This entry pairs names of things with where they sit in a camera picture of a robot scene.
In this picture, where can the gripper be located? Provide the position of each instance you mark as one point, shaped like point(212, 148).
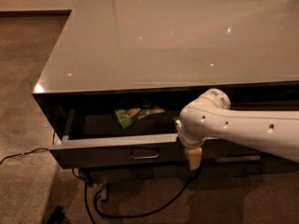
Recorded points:
point(188, 139)

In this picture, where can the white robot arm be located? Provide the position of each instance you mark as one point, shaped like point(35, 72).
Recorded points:
point(211, 116)

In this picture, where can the grey cabinet with glossy top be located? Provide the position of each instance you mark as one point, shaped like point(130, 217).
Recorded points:
point(143, 53)

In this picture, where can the green snack bag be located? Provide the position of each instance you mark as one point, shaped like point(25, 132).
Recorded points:
point(127, 117)

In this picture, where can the black object on floor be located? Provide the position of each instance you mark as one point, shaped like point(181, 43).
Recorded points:
point(57, 216)

